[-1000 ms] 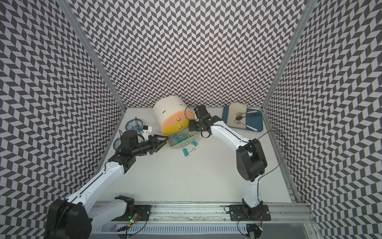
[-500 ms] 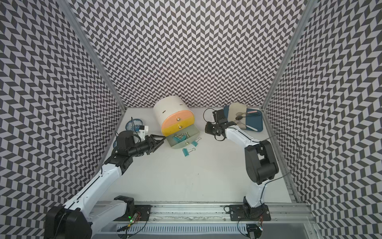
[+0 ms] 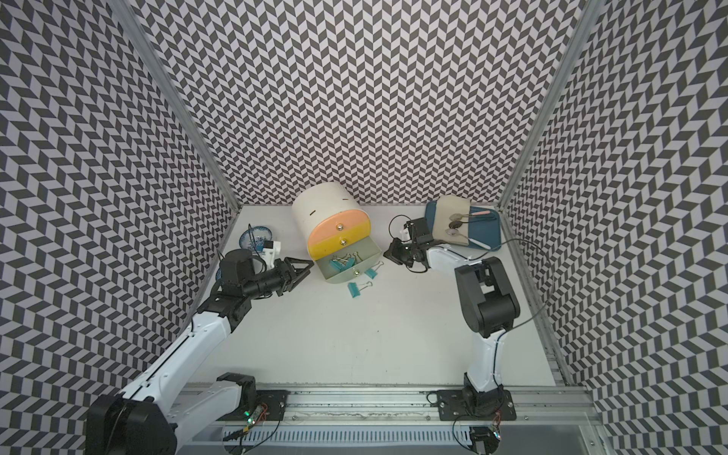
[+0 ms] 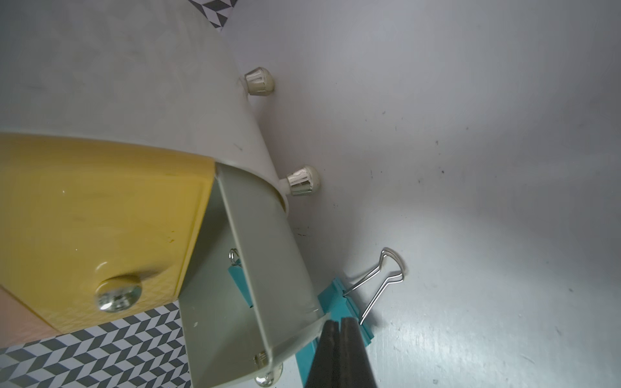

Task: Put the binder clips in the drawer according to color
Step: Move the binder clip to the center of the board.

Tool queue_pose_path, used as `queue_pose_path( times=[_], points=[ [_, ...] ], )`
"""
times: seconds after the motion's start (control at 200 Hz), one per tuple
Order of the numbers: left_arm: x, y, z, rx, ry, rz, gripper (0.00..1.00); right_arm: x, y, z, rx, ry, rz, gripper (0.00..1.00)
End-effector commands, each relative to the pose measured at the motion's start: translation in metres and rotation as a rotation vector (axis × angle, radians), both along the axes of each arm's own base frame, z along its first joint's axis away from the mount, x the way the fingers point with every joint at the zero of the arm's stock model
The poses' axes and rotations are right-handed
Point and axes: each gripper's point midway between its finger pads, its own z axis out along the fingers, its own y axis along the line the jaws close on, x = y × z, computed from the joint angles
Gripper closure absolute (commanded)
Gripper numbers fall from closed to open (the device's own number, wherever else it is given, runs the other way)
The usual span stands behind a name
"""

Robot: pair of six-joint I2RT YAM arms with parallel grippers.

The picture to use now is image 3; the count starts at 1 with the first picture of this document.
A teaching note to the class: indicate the grey green bottom drawer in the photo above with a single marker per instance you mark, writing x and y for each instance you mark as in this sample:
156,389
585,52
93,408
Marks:
369,253

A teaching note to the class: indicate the blue floral bowl far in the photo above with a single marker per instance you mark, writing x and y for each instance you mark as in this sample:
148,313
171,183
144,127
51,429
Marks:
256,238

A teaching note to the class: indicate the pink handled spoon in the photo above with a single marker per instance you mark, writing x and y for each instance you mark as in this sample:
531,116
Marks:
475,213

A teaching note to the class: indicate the beige folded cloth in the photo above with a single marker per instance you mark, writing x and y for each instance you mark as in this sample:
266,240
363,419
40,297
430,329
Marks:
451,214

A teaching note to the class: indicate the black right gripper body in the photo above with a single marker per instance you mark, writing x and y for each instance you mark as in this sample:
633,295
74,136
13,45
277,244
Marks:
409,249

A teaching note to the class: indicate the teal blue tray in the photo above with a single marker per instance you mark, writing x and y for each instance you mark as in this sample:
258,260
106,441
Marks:
488,233

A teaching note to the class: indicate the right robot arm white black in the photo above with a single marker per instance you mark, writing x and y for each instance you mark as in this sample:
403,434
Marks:
488,304

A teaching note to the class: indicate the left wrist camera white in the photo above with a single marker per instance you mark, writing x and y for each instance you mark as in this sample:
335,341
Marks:
270,252

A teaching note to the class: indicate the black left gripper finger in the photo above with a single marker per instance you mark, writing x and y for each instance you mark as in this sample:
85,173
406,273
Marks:
295,262
293,276

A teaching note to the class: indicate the aluminium corner post left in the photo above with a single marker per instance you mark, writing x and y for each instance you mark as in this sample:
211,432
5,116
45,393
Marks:
134,32

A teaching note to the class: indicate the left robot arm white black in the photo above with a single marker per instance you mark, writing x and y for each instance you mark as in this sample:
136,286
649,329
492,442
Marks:
142,418

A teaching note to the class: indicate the aluminium corner post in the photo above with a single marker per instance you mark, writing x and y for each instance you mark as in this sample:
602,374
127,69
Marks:
575,46
134,32

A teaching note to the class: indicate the white handled spoon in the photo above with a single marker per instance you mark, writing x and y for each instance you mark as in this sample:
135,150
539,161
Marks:
475,242

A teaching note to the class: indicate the aluminium front rail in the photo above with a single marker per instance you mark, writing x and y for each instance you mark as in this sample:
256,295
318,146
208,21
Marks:
411,406

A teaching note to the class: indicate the cream round drawer cabinet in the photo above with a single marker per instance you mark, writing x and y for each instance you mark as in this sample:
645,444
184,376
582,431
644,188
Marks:
319,202

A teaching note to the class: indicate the teal handled spoon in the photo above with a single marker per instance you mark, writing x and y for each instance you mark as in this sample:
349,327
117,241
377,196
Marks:
475,220

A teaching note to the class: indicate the orange pink top drawer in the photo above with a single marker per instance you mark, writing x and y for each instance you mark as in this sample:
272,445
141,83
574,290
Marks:
338,223

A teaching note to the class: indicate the yellow drawer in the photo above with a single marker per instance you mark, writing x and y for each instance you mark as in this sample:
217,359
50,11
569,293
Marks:
332,244

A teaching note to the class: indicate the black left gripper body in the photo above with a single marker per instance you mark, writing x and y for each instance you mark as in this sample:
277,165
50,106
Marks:
274,279

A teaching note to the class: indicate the aluminium corner post right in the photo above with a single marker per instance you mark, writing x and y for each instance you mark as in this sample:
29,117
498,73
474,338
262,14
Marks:
575,46

